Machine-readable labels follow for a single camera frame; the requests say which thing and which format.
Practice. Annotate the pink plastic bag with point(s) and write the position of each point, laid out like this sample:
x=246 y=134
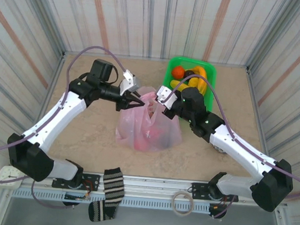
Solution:
x=130 y=126

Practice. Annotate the dark purple fake fruit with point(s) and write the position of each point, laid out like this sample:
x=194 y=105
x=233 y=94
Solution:
x=166 y=141
x=188 y=74

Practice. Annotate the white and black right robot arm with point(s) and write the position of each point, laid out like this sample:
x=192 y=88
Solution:
x=242 y=150

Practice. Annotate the orange fake fruit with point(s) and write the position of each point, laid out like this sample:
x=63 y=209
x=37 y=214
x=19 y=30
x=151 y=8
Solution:
x=178 y=72

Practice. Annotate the green plastic basket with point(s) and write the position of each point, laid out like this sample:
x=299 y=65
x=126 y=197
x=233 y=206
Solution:
x=169 y=71

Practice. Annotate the patterned round ball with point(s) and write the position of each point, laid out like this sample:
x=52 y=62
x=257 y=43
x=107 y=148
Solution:
x=219 y=149

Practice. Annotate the black striped sock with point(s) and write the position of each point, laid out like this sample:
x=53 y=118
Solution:
x=112 y=188

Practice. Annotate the black controller board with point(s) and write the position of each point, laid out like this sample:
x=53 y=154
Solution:
x=215 y=209
x=72 y=198

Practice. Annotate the white square clock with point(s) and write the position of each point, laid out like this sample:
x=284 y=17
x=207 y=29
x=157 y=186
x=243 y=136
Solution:
x=8 y=177

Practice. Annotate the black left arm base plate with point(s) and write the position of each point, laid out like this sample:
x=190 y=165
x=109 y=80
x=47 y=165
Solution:
x=93 y=181

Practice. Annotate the aluminium mounting rail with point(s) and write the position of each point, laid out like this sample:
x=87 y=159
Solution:
x=153 y=184

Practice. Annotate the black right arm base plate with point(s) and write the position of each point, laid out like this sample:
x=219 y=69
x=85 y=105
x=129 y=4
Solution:
x=198 y=191

